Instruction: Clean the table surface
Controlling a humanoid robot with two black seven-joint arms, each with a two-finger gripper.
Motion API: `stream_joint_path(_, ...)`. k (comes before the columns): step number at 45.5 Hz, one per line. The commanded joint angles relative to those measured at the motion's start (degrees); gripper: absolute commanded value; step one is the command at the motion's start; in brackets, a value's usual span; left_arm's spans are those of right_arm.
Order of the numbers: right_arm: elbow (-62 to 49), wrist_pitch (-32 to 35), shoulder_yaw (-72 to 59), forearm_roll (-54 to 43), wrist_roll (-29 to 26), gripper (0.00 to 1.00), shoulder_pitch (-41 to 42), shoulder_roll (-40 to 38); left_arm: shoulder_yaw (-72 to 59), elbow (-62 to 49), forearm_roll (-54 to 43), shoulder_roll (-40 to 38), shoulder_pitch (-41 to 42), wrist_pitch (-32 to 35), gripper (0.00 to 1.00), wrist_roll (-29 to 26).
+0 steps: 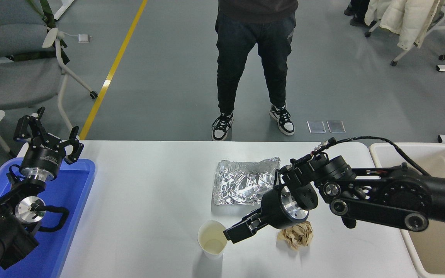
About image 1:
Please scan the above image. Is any tan paper ball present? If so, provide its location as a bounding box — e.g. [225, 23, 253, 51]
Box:
[277, 221, 314, 251]

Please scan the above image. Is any large pale plastic bin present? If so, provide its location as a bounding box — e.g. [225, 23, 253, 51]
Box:
[369, 142, 445, 278]

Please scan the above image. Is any cream padded coat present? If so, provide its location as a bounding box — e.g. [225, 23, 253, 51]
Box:
[365, 0, 445, 50]

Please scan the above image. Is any blue plastic tray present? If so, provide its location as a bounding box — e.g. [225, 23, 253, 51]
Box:
[0, 158, 96, 278]

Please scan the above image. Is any silver foil tray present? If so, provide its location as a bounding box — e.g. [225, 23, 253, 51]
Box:
[212, 156, 282, 206]

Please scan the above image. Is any white paper cup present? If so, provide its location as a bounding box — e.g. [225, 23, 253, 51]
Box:
[197, 220, 229, 260]

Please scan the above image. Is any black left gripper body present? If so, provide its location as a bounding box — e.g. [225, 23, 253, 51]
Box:
[19, 135, 67, 176]

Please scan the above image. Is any white power adapter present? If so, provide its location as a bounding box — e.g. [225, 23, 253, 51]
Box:
[65, 33, 92, 43]

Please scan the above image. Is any person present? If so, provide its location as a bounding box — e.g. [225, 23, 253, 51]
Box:
[343, 0, 372, 27]
[211, 0, 299, 142]

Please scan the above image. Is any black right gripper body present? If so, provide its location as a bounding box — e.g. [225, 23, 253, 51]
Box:
[260, 186, 304, 231]

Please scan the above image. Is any grey office chair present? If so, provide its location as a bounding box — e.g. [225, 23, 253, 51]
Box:
[0, 0, 99, 132]

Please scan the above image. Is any white table leg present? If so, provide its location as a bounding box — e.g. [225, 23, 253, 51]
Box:
[54, 0, 75, 21]

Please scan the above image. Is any dark green strap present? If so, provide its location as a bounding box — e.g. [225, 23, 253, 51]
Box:
[6, 0, 70, 64]

